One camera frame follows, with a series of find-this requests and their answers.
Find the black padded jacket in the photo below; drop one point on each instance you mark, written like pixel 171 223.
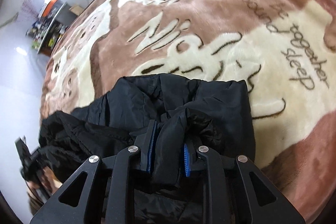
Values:
pixel 176 110

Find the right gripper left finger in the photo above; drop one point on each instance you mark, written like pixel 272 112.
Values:
pixel 145 142

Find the person's left hand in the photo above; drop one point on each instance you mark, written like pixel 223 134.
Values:
pixel 48 180

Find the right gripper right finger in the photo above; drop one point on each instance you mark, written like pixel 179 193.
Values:
pixel 192 162

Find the brown plush bed blanket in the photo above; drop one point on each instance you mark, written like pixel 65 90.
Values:
pixel 283 49

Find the orange storage box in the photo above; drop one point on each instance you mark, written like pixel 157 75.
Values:
pixel 46 8

